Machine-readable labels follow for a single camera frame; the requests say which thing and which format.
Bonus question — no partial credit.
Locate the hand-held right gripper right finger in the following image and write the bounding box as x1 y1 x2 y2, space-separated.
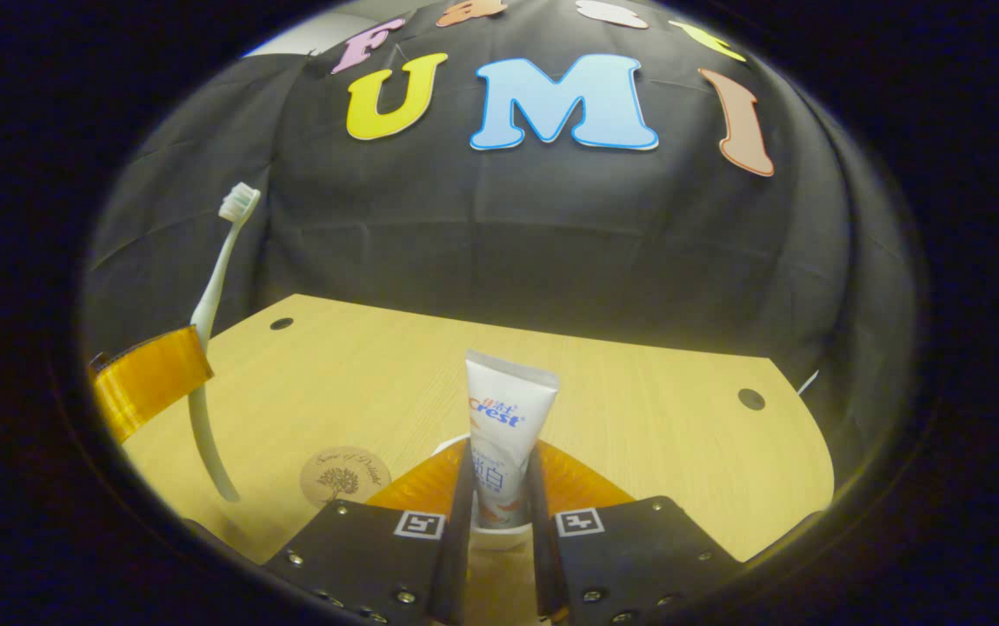
527 439 739 625

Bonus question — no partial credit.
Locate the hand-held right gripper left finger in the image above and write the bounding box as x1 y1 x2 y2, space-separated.
264 443 476 625

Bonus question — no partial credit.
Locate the white cup with wooden handle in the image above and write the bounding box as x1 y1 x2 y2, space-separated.
434 435 543 551

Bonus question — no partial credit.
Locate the white toothbrush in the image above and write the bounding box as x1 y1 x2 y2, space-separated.
189 182 262 503

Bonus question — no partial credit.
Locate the round cork coaster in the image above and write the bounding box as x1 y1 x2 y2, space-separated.
300 446 393 509

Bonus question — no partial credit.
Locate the white toothpaste tube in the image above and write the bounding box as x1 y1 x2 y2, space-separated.
464 350 561 529

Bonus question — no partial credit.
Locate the wooden desktop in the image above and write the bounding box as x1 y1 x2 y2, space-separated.
121 294 836 626

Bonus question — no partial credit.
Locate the black backdrop cloth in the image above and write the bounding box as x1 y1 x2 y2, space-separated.
82 0 917 470

